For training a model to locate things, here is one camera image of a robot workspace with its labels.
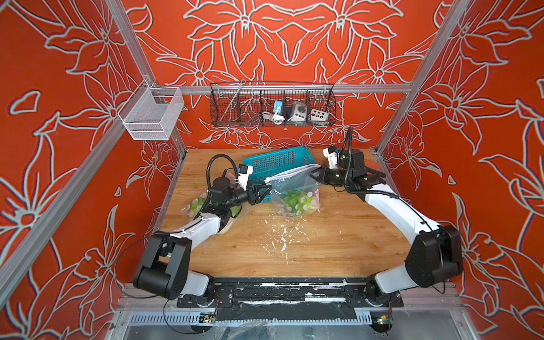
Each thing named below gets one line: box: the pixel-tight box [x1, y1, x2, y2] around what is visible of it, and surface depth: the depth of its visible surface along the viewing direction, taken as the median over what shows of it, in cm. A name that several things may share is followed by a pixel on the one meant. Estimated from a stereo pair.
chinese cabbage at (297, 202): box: [282, 189, 319, 218], surface depth 87 cm
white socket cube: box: [310, 108, 330, 122], surface depth 96 cm
